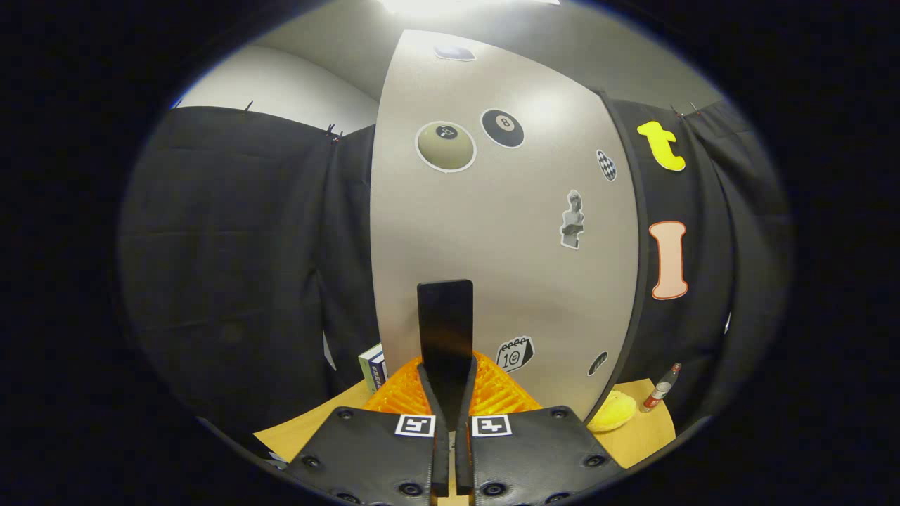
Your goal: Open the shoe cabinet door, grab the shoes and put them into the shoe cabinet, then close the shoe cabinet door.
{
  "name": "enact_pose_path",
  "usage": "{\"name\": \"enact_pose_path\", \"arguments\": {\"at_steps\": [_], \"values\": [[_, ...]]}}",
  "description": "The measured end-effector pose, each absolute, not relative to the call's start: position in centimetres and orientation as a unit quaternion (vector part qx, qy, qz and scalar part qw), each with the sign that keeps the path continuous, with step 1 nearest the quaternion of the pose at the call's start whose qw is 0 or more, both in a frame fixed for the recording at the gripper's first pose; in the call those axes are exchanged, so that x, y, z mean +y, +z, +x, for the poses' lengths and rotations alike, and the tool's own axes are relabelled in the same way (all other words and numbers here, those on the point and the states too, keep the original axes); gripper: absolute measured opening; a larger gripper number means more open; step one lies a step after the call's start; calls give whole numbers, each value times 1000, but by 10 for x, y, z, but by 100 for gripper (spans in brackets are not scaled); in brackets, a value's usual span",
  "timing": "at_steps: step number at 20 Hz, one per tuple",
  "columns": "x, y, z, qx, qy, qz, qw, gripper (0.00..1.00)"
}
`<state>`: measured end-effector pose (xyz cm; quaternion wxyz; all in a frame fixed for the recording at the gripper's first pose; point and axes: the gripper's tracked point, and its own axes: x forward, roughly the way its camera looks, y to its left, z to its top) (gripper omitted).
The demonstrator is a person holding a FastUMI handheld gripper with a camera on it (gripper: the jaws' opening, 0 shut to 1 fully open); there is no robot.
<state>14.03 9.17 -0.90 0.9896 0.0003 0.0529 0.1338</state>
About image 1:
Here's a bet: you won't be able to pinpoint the dark grey shoe cabinet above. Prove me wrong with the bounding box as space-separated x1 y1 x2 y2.
596 90 649 422

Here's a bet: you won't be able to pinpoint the large ceiling light panel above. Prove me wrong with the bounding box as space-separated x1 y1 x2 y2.
380 0 563 18

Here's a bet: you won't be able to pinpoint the black door handle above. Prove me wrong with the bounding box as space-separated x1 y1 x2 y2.
417 280 474 422

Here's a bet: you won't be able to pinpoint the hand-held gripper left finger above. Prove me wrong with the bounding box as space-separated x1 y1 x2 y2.
285 355 451 506

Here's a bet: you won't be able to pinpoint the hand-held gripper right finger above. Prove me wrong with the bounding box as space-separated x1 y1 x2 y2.
454 351 623 506

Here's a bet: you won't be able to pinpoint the black backdrop cloth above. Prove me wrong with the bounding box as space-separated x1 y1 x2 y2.
118 98 794 450

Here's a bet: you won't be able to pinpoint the small red-capped bottle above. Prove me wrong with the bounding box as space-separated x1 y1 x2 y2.
640 363 683 413

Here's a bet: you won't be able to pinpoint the white green-edged book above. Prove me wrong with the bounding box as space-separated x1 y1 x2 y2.
359 344 378 393

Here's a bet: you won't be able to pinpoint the yellow sponge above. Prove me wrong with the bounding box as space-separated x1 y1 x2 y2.
587 390 637 432

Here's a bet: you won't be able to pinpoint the beige shoe cabinet door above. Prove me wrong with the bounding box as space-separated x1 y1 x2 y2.
371 30 641 422

